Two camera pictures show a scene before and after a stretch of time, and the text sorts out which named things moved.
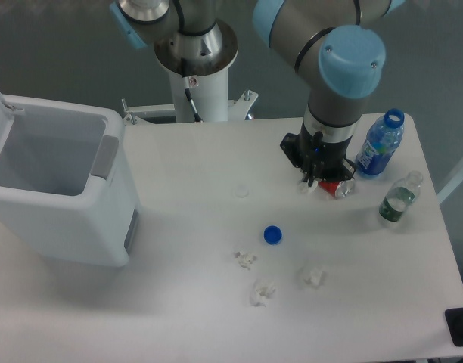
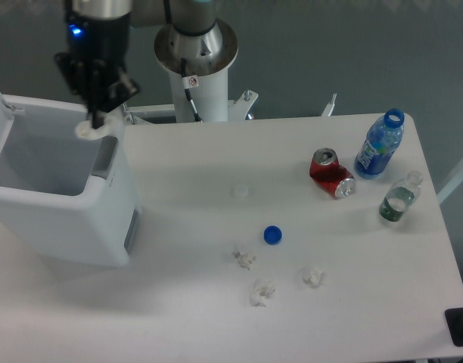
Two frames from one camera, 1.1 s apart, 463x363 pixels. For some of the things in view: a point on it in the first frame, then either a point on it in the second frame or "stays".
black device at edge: (460, 324) stays
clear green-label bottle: (399, 196) stays
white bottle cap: (242, 190) stays
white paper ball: (303, 187) → (113, 125)
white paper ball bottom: (262, 290) stays
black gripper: (324, 160) → (97, 50)
